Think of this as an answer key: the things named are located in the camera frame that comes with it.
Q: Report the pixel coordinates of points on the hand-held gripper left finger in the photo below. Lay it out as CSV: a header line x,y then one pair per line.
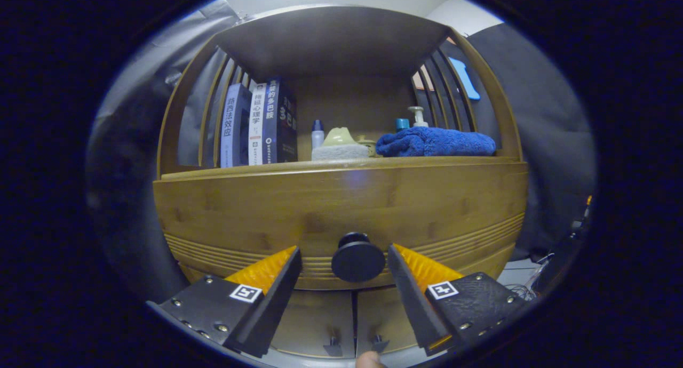
x,y
272,304

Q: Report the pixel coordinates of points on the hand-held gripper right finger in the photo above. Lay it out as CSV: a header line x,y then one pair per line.
x,y
413,298

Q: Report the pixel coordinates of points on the wooden drawer with black knob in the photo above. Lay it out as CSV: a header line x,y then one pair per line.
x,y
341,202

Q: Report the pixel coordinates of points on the wooden cabinet door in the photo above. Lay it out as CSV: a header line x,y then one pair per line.
x,y
315,320
381,314

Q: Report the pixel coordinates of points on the wooden countertop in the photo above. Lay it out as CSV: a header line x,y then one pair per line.
x,y
299,165

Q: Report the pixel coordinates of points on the wooden cabinet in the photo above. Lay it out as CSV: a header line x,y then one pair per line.
x,y
331,42

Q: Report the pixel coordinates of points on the black equipment with orange clamp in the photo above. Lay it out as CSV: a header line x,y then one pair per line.
x,y
560,256

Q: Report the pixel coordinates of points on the folded blue towel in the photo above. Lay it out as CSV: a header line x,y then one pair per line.
x,y
435,142

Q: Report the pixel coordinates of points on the beige lidded tea cup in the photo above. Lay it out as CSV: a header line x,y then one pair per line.
x,y
369,143

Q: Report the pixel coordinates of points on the teal bottle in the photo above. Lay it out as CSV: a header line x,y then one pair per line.
x,y
402,125

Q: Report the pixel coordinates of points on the small white bottle blue cap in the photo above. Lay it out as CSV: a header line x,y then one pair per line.
x,y
317,136

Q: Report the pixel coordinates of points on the dark navy book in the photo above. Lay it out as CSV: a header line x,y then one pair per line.
x,y
280,128

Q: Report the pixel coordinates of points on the white spine book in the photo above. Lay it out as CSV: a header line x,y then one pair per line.
x,y
257,128

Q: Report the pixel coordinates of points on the white pump bottle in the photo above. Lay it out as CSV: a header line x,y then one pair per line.
x,y
419,120

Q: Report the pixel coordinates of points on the light blue book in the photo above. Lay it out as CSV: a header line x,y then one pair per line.
x,y
230,128

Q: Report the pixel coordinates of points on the black backdrop cloth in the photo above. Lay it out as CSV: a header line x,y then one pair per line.
x,y
544,144

